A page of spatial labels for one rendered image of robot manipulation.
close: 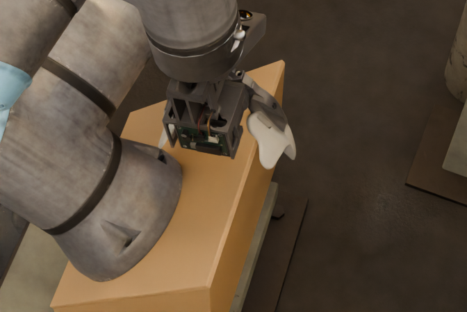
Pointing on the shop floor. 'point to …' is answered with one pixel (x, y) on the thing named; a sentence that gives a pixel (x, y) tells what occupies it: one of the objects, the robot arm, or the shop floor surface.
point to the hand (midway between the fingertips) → (232, 141)
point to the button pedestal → (443, 156)
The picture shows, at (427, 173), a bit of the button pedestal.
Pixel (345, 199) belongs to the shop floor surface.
